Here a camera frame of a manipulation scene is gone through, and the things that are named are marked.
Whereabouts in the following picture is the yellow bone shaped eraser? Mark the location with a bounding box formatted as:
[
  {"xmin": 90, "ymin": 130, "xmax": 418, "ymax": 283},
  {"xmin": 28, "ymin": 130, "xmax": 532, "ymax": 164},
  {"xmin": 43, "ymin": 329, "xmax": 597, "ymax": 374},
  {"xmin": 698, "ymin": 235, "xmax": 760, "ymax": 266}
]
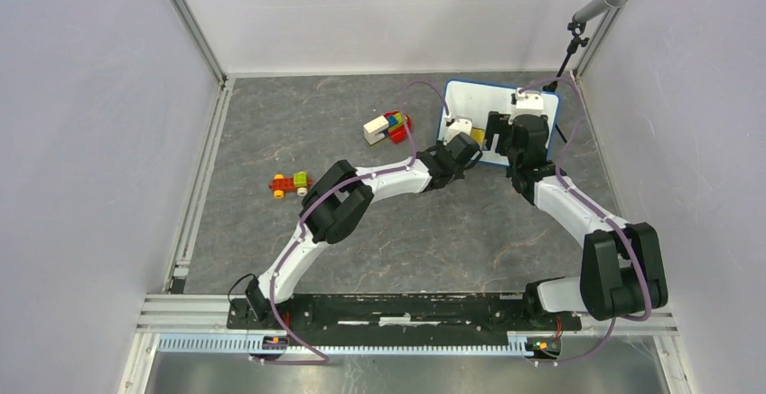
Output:
[{"xmin": 470, "ymin": 127, "xmax": 487, "ymax": 151}]

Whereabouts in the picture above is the blue framed whiteboard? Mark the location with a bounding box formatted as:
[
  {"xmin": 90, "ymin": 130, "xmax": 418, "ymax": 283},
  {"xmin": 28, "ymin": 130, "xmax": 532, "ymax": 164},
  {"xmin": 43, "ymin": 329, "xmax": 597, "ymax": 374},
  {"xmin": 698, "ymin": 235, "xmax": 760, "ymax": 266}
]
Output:
[{"xmin": 436, "ymin": 79, "xmax": 561, "ymax": 167}]

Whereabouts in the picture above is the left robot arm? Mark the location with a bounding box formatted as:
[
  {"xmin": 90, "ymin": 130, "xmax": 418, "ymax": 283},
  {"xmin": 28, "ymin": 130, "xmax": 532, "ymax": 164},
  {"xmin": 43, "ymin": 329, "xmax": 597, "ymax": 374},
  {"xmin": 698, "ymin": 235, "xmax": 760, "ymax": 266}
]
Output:
[{"xmin": 245, "ymin": 134, "xmax": 481, "ymax": 329}]

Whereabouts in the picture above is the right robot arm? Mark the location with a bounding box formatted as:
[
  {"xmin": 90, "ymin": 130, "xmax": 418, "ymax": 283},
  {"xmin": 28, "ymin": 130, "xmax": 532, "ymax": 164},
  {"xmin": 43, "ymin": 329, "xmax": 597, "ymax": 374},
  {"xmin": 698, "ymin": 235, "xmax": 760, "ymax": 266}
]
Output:
[{"xmin": 484, "ymin": 111, "xmax": 668, "ymax": 329}]

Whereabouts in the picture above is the white red toy block stack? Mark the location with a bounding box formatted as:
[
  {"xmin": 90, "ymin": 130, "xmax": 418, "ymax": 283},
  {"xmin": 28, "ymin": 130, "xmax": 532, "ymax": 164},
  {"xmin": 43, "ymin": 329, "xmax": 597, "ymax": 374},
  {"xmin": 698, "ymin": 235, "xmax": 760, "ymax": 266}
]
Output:
[{"xmin": 362, "ymin": 111, "xmax": 413, "ymax": 145}]

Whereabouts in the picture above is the black microphone stand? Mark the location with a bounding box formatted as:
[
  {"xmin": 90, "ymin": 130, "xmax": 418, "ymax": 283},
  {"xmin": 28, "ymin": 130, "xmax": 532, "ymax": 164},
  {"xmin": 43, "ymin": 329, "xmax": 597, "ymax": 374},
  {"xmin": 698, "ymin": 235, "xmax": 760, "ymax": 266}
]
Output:
[{"xmin": 543, "ymin": 19, "xmax": 590, "ymax": 144}]

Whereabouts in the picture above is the red toy block car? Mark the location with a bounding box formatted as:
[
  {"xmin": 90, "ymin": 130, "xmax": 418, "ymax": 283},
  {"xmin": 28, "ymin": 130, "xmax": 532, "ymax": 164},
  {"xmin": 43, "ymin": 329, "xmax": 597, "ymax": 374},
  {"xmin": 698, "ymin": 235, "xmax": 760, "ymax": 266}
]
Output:
[{"xmin": 268, "ymin": 172, "xmax": 313, "ymax": 199}]

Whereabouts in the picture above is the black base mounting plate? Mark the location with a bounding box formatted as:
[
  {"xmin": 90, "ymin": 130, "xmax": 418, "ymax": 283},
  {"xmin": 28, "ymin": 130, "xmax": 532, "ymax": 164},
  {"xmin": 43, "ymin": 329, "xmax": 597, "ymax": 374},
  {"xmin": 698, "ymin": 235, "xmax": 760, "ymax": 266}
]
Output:
[{"xmin": 226, "ymin": 292, "xmax": 583, "ymax": 348}]

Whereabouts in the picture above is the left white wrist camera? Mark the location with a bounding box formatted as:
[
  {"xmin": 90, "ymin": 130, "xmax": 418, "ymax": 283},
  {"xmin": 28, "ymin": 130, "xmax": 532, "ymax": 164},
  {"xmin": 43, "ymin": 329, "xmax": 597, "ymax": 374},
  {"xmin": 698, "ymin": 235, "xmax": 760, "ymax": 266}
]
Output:
[{"xmin": 442, "ymin": 117, "xmax": 473, "ymax": 144}]

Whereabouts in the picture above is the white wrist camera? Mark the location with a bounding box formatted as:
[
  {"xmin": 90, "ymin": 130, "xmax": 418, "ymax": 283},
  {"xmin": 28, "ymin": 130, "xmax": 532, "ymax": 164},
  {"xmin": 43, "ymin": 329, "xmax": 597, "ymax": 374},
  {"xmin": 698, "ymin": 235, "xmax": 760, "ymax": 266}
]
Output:
[
  {"xmin": 442, "ymin": 117, "xmax": 473, "ymax": 144},
  {"xmin": 510, "ymin": 89, "xmax": 545, "ymax": 118}
]

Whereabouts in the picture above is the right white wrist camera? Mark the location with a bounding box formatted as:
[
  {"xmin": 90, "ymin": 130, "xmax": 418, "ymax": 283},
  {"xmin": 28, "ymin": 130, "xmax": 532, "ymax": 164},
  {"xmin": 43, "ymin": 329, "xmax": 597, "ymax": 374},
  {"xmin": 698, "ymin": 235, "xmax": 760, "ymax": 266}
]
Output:
[{"xmin": 510, "ymin": 89, "xmax": 545, "ymax": 118}]

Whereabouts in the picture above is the white cable duct rail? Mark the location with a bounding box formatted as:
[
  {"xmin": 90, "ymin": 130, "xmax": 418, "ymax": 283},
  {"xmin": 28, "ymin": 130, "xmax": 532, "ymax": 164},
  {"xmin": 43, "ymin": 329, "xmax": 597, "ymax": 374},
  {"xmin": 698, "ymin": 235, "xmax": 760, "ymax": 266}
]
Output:
[{"xmin": 156, "ymin": 333, "xmax": 560, "ymax": 359}]

